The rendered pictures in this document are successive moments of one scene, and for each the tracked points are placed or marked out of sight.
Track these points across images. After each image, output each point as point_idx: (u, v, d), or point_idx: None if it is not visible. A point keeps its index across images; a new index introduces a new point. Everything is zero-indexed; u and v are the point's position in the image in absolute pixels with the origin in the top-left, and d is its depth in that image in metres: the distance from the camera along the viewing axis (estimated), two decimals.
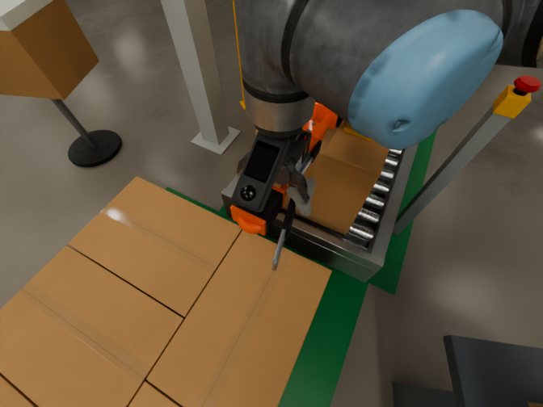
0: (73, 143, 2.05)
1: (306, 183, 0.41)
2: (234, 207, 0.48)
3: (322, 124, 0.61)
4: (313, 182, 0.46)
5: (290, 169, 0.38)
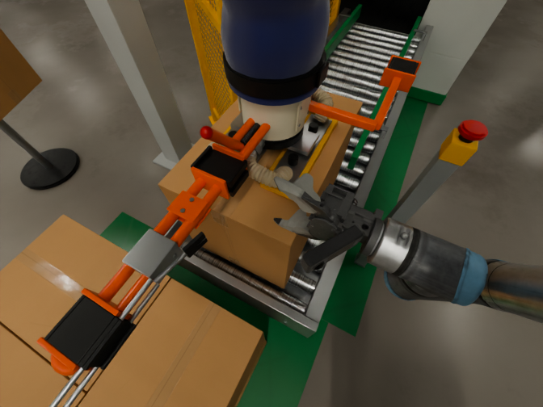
0: (27, 163, 1.94)
1: None
2: (44, 338, 0.36)
3: (203, 200, 0.49)
4: (302, 211, 0.56)
5: None
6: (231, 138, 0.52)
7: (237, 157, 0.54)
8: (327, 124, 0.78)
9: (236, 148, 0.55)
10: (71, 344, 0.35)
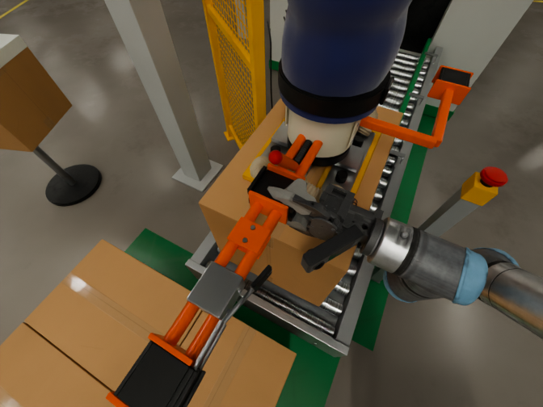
0: (51, 179, 2.01)
1: (307, 229, 0.53)
2: (114, 393, 0.32)
3: (265, 228, 0.45)
4: None
5: None
6: (292, 159, 0.49)
7: (295, 179, 0.51)
8: (372, 137, 0.75)
9: (293, 169, 0.52)
10: (145, 401, 0.32)
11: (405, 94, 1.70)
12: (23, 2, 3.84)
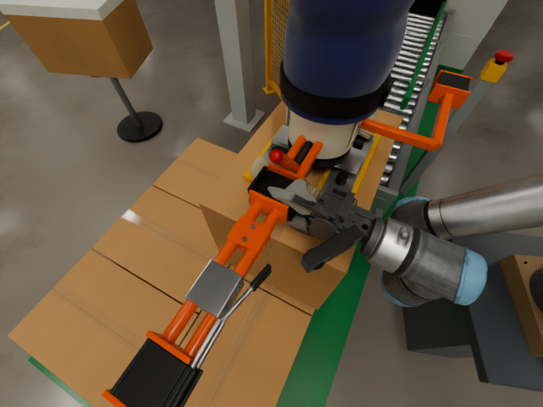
0: (120, 123, 2.35)
1: (307, 229, 0.53)
2: (110, 391, 0.32)
3: (265, 228, 0.45)
4: None
5: None
6: (292, 160, 0.49)
7: (295, 179, 0.51)
8: (372, 140, 0.75)
9: (293, 169, 0.52)
10: (142, 400, 0.31)
11: (425, 43, 2.04)
12: None
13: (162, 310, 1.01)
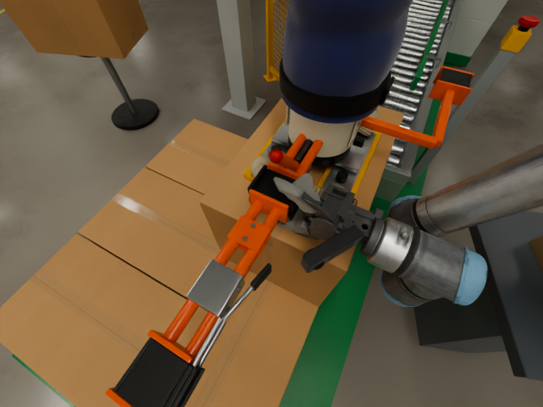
0: (115, 110, 2.26)
1: None
2: (113, 389, 0.32)
3: (265, 227, 0.46)
4: (301, 211, 0.56)
5: None
6: (292, 158, 0.49)
7: (295, 178, 0.51)
8: (372, 138, 0.75)
9: (293, 168, 0.52)
10: (145, 398, 0.32)
11: (434, 24, 1.94)
12: None
13: (153, 299, 0.91)
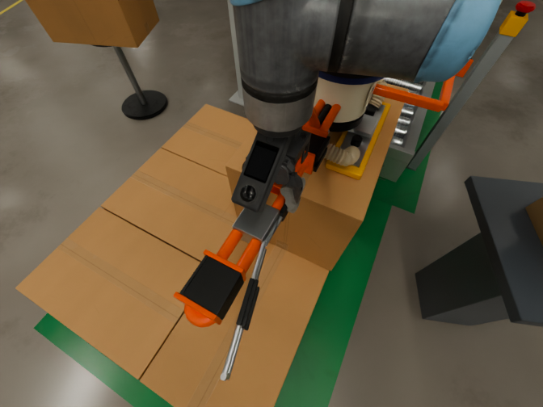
0: (124, 100, 2.32)
1: (302, 186, 0.42)
2: (179, 293, 0.38)
3: None
4: (303, 182, 0.47)
5: (290, 169, 0.38)
6: (317, 115, 0.55)
7: (318, 134, 0.57)
8: (381, 109, 0.81)
9: (317, 125, 0.58)
10: (207, 297, 0.38)
11: None
12: None
13: (174, 264, 0.98)
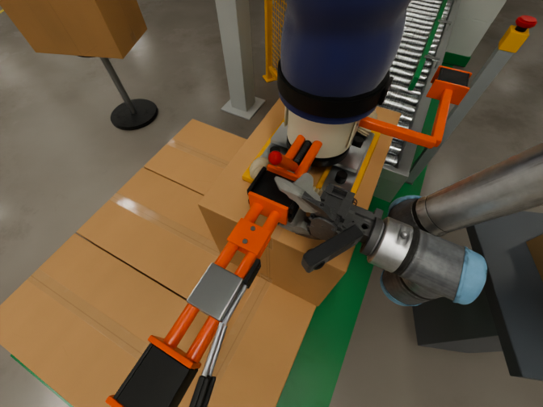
0: (114, 110, 2.26)
1: None
2: (113, 396, 0.32)
3: (265, 229, 0.45)
4: (302, 211, 0.56)
5: (329, 240, 0.50)
6: (291, 160, 0.48)
7: (294, 180, 0.51)
8: (371, 138, 0.75)
9: (292, 169, 0.52)
10: (145, 404, 0.31)
11: None
12: None
13: (150, 299, 0.91)
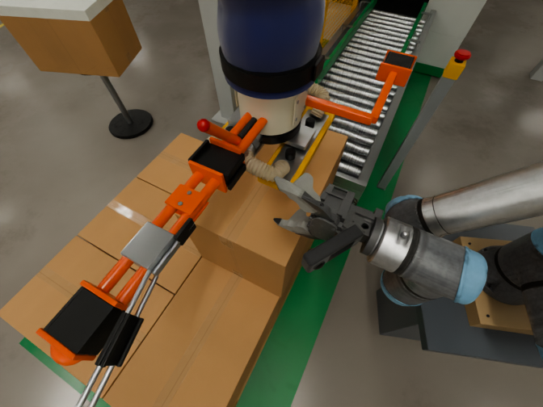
0: (112, 119, 2.43)
1: None
2: (44, 329, 0.36)
3: (200, 194, 0.49)
4: (302, 211, 0.56)
5: None
6: (228, 132, 0.53)
7: (233, 151, 0.55)
8: (324, 119, 0.79)
9: (233, 141, 0.56)
10: (70, 334, 0.36)
11: None
12: None
13: None
